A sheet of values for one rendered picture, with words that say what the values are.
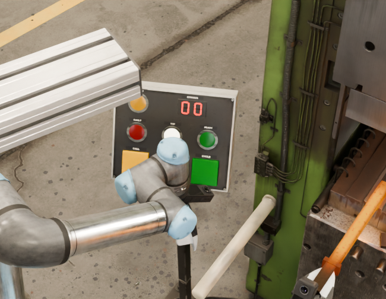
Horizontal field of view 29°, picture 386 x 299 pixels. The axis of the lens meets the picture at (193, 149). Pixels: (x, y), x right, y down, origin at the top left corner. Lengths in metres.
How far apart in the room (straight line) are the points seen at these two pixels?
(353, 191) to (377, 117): 0.32
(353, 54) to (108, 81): 1.01
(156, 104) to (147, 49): 2.02
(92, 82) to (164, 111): 1.23
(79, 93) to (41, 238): 0.66
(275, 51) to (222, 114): 0.23
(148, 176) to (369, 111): 0.56
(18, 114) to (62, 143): 2.79
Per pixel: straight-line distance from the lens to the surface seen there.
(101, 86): 0.84
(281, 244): 2.69
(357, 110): 1.88
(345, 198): 2.11
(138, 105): 2.07
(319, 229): 2.17
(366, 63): 1.78
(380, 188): 2.11
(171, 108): 2.06
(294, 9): 1.95
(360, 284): 2.26
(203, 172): 2.09
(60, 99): 0.83
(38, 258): 1.47
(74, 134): 3.64
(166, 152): 1.76
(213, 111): 2.04
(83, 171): 3.48
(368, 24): 1.72
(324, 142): 2.22
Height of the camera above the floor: 2.59
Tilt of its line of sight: 47 degrees down
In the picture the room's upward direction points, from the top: 1 degrees counter-clockwise
